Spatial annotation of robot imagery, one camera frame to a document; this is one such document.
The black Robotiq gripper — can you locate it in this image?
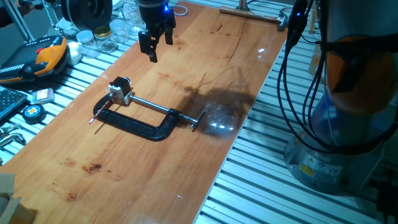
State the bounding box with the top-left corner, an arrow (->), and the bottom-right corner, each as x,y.
136,0 -> 177,63

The person forearm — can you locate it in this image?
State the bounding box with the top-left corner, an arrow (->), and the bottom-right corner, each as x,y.
0,6 -> 20,28

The bare person hand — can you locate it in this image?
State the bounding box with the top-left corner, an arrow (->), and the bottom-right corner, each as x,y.
17,2 -> 35,16

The tall clear glass jar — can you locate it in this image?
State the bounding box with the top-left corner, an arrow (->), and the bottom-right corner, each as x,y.
119,0 -> 146,38

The small clear plastic jar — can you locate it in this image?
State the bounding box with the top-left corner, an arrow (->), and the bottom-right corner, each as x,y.
109,19 -> 130,44

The white plastic figurine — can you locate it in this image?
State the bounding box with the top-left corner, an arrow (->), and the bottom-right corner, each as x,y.
67,41 -> 83,66

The black iron C-clamp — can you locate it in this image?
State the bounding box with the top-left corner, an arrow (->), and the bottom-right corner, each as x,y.
92,92 -> 206,141

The orange black teach pendant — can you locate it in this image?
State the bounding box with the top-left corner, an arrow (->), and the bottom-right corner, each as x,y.
0,35 -> 68,85

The small white pink card pack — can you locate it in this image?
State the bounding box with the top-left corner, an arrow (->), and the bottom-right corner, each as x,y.
30,88 -> 55,105

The orange wooden board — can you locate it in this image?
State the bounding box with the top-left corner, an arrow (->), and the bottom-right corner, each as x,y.
0,1 -> 289,224

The silver metal stand leg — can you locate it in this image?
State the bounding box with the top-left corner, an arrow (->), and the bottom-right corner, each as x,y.
4,0 -> 34,43

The black blue tape measure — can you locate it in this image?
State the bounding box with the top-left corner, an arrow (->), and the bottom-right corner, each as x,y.
21,104 -> 47,124

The black computer keyboard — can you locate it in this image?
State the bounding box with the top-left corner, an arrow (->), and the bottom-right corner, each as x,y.
0,88 -> 28,121

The chrome pipe fitting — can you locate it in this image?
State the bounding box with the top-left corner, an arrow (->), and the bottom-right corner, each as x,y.
0,123 -> 26,149

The white cable loop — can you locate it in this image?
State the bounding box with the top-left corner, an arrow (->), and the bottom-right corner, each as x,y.
169,4 -> 189,16

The wooden handled hammer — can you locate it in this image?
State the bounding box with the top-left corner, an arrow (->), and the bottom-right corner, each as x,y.
219,5 -> 289,32

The black cable adapter blue light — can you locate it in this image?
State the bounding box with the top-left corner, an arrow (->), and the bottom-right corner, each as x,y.
287,0 -> 308,46

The wooden sticks frame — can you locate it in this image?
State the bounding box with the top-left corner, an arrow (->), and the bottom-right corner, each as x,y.
307,6 -> 318,35

